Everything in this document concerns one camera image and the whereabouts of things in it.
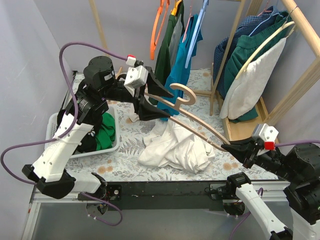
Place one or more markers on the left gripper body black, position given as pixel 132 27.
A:
pixel 137 93

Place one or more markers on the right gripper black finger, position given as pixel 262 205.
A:
pixel 244 144
pixel 241 152

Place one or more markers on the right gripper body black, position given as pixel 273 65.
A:
pixel 250 152

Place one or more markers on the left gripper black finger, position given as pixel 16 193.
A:
pixel 153 86
pixel 147 112

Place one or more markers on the white t shirt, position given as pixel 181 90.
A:
pixel 169 144

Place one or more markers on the orange plastic hanger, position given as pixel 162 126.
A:
pixel 159 20

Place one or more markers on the bright green t shirt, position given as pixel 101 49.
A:
pixel 107 133

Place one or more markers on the black daisy t shirt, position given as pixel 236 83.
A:
pixel 88 143

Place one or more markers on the light blue hanger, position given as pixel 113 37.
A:
pixel 196 32

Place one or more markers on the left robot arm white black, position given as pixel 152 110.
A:
pixel 99 85

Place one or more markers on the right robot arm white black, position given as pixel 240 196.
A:
pixel 300 167

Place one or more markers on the dark green raglan shirt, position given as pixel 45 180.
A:
pixel 173 32

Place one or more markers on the teal blue t shirt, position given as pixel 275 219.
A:
pixel 180 71

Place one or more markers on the yellow plastic hanger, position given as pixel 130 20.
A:
pixel 175 7

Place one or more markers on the cream plastic hanger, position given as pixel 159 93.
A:
pixel 272 36

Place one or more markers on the blue checked shirt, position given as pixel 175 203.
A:
pixel 251 24

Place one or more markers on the wooden clothes rack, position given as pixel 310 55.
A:
pixel 125 26

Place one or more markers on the floral table cloth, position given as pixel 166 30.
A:
pixel 122 164

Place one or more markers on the white garment right rack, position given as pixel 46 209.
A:
pixel 244 92

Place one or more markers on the white plastic laundry basket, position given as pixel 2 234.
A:
pixel 52 128

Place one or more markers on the teal green garment right rack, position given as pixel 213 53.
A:
pixel 246 45

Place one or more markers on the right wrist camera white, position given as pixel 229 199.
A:
pixel 264 133

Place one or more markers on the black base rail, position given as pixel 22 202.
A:
pixel 169 195

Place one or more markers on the pink wire hanger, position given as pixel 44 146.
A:
pixel 188 22

